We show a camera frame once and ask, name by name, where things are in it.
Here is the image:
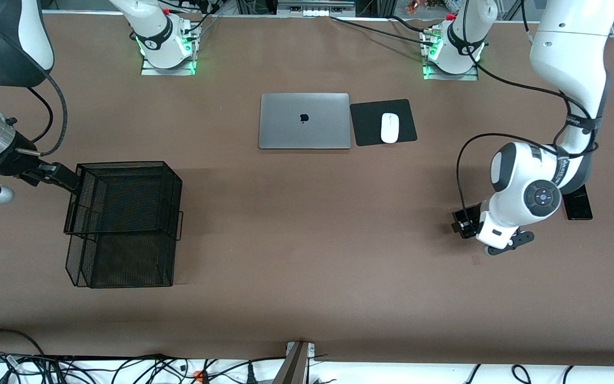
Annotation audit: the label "small black flip phone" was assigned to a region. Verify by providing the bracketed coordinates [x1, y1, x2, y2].
[452, 209, 481, 239]

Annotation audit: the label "large black cracked smartphone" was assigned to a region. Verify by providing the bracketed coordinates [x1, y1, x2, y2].
[563, 184, 594, 221]

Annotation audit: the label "black mesh two-tier tray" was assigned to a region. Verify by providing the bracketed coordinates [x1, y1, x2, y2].
[63, 161, 184, 289]

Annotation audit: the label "white computer mouse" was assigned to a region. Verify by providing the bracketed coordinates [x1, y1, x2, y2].
[381, 113, 400, 144]

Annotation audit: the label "black mouse pad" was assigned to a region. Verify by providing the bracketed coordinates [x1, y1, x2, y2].
[350, 99, 418, 147]

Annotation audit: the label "silver closed laptop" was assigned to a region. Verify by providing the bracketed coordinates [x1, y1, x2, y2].
[258, 93, 351, 150]

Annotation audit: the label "grey power strip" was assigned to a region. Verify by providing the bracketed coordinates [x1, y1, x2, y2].
[277, 0, 356, 18]

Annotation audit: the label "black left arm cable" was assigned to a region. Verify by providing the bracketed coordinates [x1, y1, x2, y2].
[456, 0, 601, 214]

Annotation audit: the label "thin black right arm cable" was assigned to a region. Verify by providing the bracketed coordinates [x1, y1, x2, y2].
[25, 87, 54, 146]

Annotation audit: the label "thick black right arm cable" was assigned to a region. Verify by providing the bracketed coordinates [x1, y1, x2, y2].
[0, 11, 68, 158]

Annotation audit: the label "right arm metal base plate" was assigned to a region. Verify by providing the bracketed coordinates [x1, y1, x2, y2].
[141, 21, 201, 76]

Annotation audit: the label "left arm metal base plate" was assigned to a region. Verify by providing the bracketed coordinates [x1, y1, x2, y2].
[420, 27, 479, 82]

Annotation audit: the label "black arched floor cable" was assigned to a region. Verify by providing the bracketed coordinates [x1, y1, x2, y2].
[0, 329, 46, 357]

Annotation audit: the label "black base power cables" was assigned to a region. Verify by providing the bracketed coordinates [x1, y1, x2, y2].
[179, 0, 223, 41]

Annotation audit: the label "short black table cable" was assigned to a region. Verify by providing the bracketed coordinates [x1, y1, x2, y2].
[390, 15, 430, 34]

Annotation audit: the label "long black table cable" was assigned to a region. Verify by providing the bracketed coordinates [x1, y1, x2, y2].
[330, 15, 433, 46]

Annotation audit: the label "grey metal camera post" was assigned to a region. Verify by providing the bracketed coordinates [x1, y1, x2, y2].
[273, 341, 316, 384]

